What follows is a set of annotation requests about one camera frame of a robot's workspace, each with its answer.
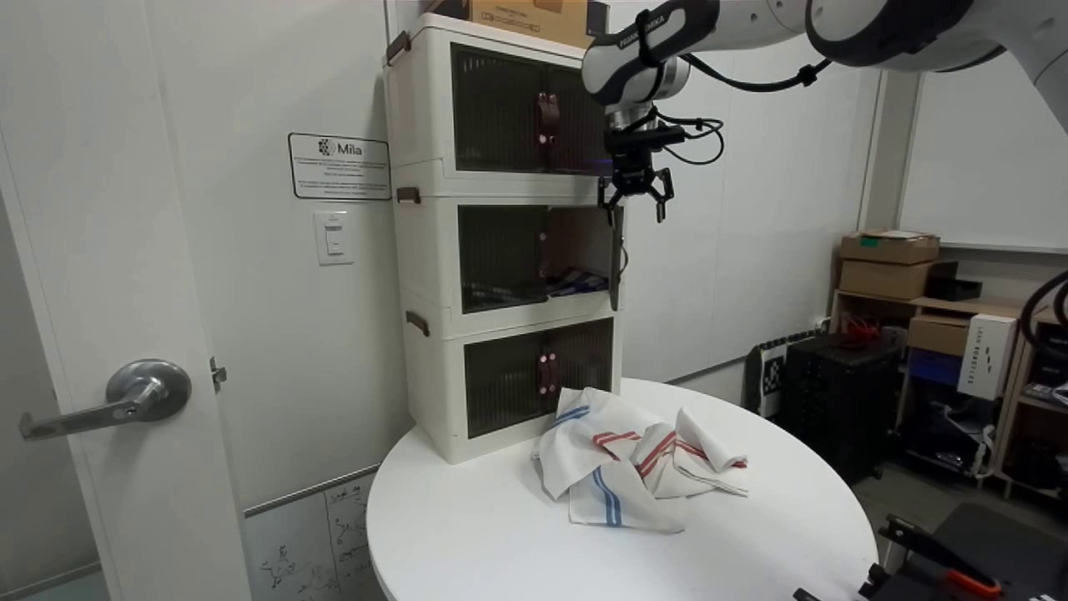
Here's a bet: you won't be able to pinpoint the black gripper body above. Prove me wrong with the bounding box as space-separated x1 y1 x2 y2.
607 143 669 185

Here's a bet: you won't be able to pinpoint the white plastic cabinet section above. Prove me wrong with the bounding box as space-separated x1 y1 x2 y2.
402 310 629 463
391 180 635 341
381 11 642 205

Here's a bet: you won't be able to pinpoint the white room door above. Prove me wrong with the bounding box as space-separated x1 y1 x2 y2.
0 0 255 601

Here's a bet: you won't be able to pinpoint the cardboard box with dark label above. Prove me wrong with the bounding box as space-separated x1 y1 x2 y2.
429 0 593 50

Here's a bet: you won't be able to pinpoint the black framed panel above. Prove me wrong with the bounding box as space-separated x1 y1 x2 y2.
740 330 826 420

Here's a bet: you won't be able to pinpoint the flat cardboard box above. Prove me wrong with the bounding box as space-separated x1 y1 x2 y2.
839 231 946 266

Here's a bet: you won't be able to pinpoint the plain cardboard box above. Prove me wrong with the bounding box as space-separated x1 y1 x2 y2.
835 258 935 303

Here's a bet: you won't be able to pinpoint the white towel blue stripes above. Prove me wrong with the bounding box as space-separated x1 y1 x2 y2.
530 382 692 533

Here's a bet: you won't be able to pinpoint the white towel red stripes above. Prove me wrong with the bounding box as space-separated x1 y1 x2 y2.
587 402 751 505

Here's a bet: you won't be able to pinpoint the black crate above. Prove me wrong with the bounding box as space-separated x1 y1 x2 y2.
778 330 908 486

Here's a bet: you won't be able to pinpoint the black device on shelf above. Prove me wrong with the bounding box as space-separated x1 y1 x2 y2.
923 260 987 303

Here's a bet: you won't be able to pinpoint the small cardboard box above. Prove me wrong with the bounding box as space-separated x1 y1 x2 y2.
905 313 974 359

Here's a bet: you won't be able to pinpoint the blue item in shelf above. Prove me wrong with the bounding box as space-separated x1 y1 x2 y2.
905 349 966 395

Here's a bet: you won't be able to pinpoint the wooden shelf unit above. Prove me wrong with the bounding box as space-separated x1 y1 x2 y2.
828 290 1068 506

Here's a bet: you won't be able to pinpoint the white product box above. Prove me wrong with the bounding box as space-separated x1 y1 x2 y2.
956 310 1023 402

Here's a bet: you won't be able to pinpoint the red and black tool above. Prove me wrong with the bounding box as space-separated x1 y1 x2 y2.
857 513 1010 601

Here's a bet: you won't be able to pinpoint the dark grey chair seat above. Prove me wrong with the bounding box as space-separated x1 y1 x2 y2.
888 496 1068 601

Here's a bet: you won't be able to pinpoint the white wall sign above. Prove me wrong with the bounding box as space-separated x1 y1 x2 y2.
284 130 394 202

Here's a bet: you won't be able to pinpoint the white light switch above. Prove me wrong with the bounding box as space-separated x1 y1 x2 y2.
314 205 361 270

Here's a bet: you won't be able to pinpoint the white wall board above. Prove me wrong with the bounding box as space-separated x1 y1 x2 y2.
898 54 1068 260

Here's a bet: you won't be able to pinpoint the thick black cable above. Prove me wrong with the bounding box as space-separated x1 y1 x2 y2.
1014 270 1068 349

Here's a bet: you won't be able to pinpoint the white cable bundle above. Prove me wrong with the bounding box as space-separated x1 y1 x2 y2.
930 398 1003 485

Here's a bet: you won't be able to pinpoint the metal lever door handle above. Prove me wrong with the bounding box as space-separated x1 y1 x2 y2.
18 352 197 442

